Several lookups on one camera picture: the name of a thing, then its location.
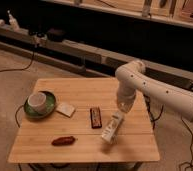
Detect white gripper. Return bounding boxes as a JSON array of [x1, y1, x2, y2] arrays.
[[116, 91, 136, 115]]

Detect white plastic bottle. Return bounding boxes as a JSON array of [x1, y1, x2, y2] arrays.
[[101, 111, 124, 143]]

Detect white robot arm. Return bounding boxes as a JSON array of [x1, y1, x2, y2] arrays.
[[115, 60, 193, 123]]

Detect white spray bottle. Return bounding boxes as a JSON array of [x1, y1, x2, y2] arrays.
[[7, 11, 20, 31]]

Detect brown chocolate bar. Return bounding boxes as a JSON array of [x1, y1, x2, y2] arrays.
[[90, 107, 102, 129]]

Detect wooden table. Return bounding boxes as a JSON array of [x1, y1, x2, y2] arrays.
[[8, 78, 160, 163]]

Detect reddish brown sausage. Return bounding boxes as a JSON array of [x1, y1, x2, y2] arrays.
[[52, 136, 75, 146]]

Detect green plate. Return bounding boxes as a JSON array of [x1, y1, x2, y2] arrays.
[[23, 91, 56, 119]]

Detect white cup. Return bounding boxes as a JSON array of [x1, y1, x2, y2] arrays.
[[28, 92, 46, 114]]

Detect black device on ledge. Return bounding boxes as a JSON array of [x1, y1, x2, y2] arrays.
[[47, 28, 65, 42]]

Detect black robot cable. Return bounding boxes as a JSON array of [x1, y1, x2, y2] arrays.
[[143, 94, 193, 171]]

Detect black cable under table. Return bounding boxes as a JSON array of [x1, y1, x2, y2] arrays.
[[14, 104, 26, 129]]

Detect black cable on floor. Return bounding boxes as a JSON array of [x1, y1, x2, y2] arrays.
[[0, 45, 37, 76]]

